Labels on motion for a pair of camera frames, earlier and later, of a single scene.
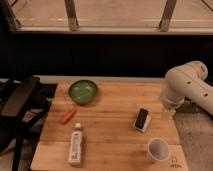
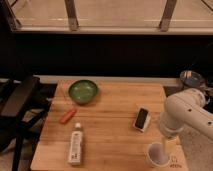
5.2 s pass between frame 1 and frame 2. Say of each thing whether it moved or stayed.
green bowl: stayed
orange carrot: stayed
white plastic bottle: stayed
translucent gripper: moved
